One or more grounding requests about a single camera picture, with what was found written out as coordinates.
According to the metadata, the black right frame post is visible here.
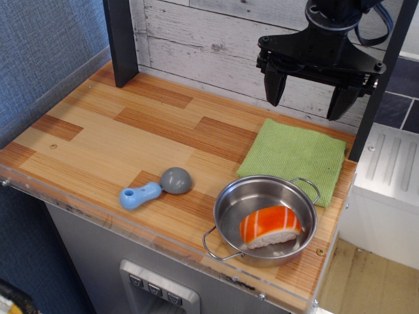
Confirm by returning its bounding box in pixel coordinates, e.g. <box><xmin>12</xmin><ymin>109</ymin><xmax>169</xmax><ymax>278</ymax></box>
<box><xmin>348</xmin><ymin>0</ymin><xmax>418</xmax><ymax>162</ymax></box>

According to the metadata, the clear acrylic table edge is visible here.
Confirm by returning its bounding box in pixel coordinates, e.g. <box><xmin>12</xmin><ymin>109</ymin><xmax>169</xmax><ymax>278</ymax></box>
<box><xmin>1</xmin><ymin>166</ymin><xmax>321</xmax><ymax>313</ymax></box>

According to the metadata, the green towel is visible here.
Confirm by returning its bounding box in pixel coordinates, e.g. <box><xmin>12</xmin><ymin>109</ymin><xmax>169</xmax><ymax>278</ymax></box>
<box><xmin>237</xmin><ymin>119</ymin><xmax>346</xmax><ymax>207</ymax></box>

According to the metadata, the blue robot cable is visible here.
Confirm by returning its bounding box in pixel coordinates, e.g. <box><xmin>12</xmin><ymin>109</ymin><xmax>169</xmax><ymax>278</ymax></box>
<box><xmin>353</xmin><ymin>0</ymin><xmax>394</xmax><ymax>46</ymax></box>

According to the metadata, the orange salmon sushi toy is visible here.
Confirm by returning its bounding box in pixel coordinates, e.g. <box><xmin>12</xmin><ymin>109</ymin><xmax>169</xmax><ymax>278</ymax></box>
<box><xmin>239</xmin><ymin>205</ymin><xmax>302</xmax><ymax>249</ymax></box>

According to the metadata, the grey cabinet control panel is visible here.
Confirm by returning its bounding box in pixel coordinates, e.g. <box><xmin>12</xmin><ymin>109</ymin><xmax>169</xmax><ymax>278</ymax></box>
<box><xmin>119</xmin><ymin>259</ymin><xmax>201</xmax><ymax>313</ymax></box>

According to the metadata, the blue grey toy scoop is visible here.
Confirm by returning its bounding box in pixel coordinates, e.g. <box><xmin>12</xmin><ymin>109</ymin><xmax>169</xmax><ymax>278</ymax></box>
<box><xmin>119</xmin><ymin>167</ymin><xmax>192</xmax><ymax>210</ymax></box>

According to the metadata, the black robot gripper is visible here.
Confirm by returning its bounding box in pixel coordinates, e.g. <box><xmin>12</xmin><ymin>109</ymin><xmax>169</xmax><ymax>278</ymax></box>
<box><xmin>257</xmin><ymin>1</ymin><xmax>386</xmax><ymax>121</ymax></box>

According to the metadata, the stainless steel pot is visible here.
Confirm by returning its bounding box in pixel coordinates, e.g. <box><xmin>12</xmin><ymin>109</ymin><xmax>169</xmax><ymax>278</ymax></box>
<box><xmin>213</xmin><ymin>175</ymin><xmax>320</xmax><ymax>267</ymax></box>

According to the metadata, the black frame post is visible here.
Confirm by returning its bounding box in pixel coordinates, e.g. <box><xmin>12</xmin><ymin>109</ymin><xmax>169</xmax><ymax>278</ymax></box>
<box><xmin>348</xmin><ymin>0</ymin><xmax>418</xmax><ymax>162</ymax></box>
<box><xmin>103</xmin><ymin>0</ymin><xmax>138</xmax><ymax>88</ymax></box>

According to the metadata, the yellow black object corner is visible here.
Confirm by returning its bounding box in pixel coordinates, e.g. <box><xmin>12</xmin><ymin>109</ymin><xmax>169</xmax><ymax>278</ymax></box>
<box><xmin>1</xmin><ymin>280</ymin><xmax>40</xmax><ymax>314</ymax></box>

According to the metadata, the black left frame post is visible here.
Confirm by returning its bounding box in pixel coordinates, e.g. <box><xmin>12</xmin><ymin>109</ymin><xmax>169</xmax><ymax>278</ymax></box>
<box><xmin>103</xmin><ymin>0</ymin><xmax>138</xmax><ymax>88</ymax></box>

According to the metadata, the white side cabinet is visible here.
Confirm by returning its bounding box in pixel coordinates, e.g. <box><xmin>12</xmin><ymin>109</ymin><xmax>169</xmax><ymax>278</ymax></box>
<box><xmin>339</xmin><ymin>124</ymin><xmax>418</xmax><ymax>269</ymax></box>

